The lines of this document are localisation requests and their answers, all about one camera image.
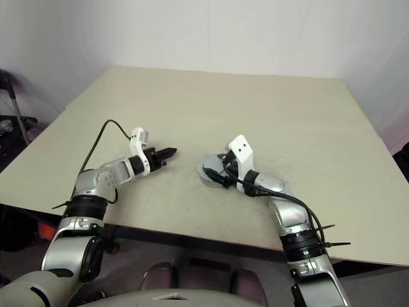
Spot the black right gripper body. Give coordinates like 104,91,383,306
223,153,242,190

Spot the orange floor object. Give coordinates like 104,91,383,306
36,221,56,241

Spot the grey robot torso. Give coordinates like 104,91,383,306
72,288,266,307

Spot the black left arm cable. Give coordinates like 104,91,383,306
81,120,133,205

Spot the grey toothed gear disc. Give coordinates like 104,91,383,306
196,153,231,180

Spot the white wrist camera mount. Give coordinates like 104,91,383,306
128,127,151,177
227,134,255,194

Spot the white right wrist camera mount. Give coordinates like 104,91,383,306
227,134,255,194

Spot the silver metal stand pole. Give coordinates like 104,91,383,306
1,72,29,145

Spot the black table frame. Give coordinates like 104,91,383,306
101,223,409,279

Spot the dark maroon rounded shape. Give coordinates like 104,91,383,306
229,268,268,307
139,262,178,292

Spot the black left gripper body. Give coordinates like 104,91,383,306
145,147,169,172

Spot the black flat bar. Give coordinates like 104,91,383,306
189,257,229,271

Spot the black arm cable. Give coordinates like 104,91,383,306
223,158,328,253
81,120,133,205

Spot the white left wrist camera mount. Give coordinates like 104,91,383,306
128,127,151,177

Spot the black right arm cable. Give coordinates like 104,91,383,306
223,158,328,253

